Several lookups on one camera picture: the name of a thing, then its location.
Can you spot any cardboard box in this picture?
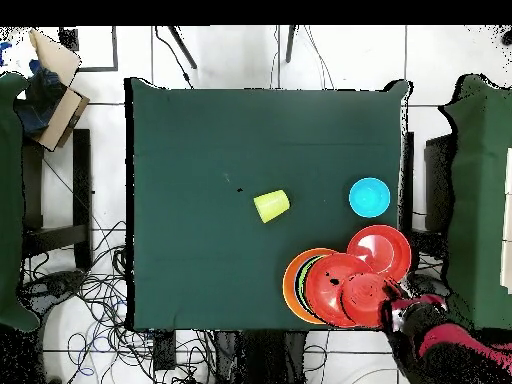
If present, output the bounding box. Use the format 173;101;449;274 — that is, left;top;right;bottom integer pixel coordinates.
27;28;91;153

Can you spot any dark green tablecloth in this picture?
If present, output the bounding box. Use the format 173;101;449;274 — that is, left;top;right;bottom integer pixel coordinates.
123;76;413;334

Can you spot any black tripod leg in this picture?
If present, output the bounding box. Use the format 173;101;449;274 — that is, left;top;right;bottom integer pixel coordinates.
167;25;198;70
284;25;298;64

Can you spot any large orange plastic bowl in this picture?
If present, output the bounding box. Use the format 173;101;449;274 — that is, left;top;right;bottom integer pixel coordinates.
282;247;341;326

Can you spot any white box stack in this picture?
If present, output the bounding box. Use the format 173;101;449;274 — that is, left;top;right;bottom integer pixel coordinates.
499;147;512;295

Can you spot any black floor frame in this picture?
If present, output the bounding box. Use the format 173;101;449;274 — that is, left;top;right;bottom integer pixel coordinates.
59;25;119;73

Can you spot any tangle of floor cables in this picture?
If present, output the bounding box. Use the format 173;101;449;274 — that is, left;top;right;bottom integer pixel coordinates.
19;219;237;384

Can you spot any small orange-red plastic bowl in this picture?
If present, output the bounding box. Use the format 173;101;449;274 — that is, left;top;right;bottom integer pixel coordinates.
340;272;392;329

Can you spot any green cloth covered side table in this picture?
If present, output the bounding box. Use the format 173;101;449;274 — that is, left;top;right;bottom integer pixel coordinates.
435;73;512;331
0;71;41;333

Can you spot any large red plastic bowl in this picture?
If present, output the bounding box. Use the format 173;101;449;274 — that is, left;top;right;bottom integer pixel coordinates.
304;252;375;329
346;224;413;284

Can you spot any black stool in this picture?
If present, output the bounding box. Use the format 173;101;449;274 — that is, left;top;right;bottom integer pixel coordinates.
21;127;95;273

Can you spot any dark blue cloth bag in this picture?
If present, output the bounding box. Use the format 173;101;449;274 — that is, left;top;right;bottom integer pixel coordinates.
13;59;69;137

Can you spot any green plastic bowl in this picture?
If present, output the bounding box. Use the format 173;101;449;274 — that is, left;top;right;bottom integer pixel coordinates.
298;255;323;311

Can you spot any yellow plastic cup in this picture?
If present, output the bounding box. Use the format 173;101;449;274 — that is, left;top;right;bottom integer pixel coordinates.
252;188;292;225

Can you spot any black pedestal foot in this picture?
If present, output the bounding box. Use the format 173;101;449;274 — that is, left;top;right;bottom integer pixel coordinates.
19;269;87;305

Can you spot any small cyan plastic bowl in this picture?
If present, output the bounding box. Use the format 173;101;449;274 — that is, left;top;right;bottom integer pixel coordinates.
348;177;392;219

